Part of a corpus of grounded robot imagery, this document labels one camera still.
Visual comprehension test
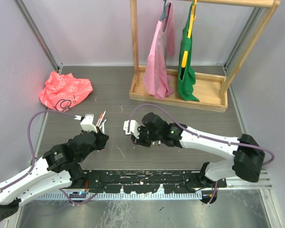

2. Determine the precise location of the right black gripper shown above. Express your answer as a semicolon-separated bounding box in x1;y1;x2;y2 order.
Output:
131;124;162;148

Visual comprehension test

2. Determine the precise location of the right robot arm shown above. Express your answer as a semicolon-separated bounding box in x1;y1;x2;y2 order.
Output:
123;112;265;187

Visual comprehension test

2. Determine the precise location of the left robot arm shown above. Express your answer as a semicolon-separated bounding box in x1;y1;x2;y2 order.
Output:
0;131;109;221

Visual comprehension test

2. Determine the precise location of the orange marker pen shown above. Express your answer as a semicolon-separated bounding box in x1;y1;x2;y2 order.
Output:
96;113;104;126

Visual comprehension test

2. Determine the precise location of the orange tipped white pen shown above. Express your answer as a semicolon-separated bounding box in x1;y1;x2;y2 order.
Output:
98;110;107;128

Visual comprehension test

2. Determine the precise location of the pink shirt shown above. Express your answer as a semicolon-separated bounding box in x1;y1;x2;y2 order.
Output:
143;1;175;100

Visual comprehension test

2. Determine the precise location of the red patterned cloth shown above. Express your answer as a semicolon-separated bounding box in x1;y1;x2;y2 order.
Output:
38;71;93;112

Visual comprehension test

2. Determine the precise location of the green shirt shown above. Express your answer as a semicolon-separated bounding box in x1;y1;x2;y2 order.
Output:
178;2;200;102

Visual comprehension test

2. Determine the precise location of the wooden clothes rack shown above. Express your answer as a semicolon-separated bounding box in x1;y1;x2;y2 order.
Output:
129;0;280;113

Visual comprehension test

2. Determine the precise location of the yellow clothes hanger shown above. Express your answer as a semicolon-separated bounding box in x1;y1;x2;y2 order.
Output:
181;0;197;68

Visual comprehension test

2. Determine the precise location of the grey clothes hanger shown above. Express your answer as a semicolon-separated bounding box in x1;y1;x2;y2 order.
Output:
160;0;171;21

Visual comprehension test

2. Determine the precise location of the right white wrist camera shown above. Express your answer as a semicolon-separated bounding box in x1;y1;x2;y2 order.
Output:
123;120;140;139

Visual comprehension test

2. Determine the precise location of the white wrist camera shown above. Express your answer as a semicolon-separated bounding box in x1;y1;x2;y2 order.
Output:
123;120;140;139
80;114;97;132

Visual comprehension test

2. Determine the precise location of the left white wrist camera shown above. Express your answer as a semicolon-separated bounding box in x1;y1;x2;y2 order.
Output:
80;114;97;132

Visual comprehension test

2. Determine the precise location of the white cable duct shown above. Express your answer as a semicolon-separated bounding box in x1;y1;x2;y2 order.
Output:
37;191;202;200

